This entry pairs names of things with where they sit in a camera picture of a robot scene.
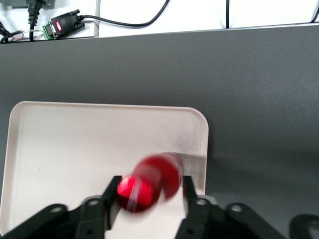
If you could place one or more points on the black serial adapter green terminal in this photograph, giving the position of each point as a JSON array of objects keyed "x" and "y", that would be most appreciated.
[{"x": 63, "y": 23}]

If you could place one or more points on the white plastic tray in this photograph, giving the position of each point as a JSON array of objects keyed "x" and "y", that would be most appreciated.
[{"x": 74, "y": 149}]

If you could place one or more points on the black power plug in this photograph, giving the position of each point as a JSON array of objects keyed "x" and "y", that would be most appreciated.
[{"x": 33, "y": 12}]

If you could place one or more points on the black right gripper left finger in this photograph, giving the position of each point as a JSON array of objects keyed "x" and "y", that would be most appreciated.
[{"x": 82, "y": 219}]

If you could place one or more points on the grey electronics box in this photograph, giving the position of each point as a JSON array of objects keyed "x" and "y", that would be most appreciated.
[{"x": 15, "y": 3}]

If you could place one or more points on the red coke bottle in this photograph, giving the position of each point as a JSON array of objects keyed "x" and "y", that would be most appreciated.
[{"x": 134, "y": 191}]

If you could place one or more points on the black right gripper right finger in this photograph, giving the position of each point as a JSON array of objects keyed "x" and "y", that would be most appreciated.
[{"x": 211, "y": 221}]

